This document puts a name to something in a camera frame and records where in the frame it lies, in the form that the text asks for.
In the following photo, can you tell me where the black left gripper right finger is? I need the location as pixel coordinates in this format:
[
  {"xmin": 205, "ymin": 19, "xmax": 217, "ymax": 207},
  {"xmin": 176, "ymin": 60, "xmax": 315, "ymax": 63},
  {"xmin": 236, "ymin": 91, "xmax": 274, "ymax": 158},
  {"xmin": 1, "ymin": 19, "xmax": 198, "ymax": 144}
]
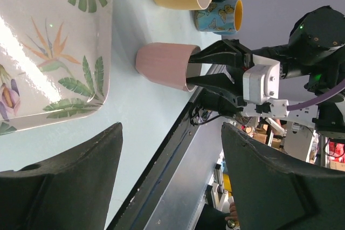
[{"xmin": 221, "ymin": 123, "xmax": 344, "ymax": 229}]

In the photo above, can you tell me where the leaf pattern serving tray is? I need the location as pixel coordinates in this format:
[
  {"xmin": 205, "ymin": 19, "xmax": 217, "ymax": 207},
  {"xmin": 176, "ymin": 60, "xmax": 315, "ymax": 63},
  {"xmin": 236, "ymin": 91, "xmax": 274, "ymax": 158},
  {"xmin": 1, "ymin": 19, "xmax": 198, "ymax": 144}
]
[{"xmin": 1, "ymin": 0, "xmax": 113, "ymax": 135}]

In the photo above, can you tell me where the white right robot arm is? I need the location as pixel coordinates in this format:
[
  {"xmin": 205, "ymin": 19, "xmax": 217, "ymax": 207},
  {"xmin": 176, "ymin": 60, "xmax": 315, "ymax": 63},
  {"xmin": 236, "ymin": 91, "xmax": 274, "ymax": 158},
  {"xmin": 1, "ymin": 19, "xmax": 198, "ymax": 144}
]
[{"xmin": 187, "ymin": 6, "xmax": 344, "ymax": 229}]

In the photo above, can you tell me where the blue butterfly mug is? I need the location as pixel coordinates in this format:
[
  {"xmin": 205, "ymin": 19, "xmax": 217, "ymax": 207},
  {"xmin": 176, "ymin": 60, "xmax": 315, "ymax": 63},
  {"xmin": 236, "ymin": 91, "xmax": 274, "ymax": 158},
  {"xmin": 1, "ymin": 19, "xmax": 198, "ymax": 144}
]
[{"xmin": 194, "ymin": 0, "xmax": 243, "ymax": 36}]

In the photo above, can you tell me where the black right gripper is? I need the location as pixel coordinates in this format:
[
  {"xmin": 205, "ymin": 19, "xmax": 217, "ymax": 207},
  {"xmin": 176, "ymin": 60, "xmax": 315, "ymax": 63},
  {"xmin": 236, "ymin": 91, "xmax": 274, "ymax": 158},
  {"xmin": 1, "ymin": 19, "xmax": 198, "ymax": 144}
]
[{"xmin": 187, "ymin": 39, "xmax": 253, "ymax": 116}]

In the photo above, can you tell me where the pink octagonal mug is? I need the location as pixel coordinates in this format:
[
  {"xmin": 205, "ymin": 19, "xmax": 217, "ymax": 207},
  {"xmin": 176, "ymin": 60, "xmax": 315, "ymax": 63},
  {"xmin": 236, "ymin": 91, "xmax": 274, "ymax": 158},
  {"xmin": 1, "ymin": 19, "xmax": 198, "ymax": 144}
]
[{"xmin": 135, "ymin": 43, "xmax": 202, "ymax": 92}]

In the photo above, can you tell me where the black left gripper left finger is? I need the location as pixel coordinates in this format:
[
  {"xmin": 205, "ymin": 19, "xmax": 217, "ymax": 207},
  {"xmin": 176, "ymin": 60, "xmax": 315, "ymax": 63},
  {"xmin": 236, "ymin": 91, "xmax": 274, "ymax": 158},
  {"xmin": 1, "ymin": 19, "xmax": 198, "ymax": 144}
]
[{"xmin": 1, "ymin": 123, "xmax": 123, "ymax": 229}]

